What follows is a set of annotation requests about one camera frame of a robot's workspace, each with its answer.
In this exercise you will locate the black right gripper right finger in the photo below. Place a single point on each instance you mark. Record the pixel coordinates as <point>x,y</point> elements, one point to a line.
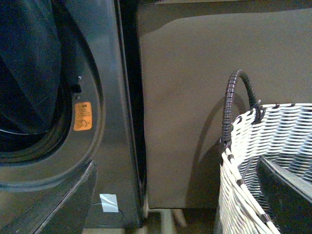
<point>288,196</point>

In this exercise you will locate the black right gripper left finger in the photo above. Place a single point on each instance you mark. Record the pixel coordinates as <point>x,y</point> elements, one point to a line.
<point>63,211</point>

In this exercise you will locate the grey front-load washing machine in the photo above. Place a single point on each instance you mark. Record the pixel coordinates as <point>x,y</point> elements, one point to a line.
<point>94,69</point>

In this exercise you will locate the dark clothes in drum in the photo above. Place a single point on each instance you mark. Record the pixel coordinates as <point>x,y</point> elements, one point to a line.
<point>30,65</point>

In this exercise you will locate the white rectangular label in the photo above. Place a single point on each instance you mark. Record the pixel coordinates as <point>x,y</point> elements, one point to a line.
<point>109,203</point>

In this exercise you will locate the white woven laundry basket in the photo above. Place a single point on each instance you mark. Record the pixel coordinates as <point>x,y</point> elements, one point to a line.
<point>284,136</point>

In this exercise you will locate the orange warning sticker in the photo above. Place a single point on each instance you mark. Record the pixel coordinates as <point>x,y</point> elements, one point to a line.
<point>83,116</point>

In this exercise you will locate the brown cabinet side panel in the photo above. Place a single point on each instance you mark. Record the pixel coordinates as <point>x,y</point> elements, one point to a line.
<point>188,51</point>

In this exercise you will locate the dark braided basket handle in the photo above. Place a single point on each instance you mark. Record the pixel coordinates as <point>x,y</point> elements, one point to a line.
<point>229,101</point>

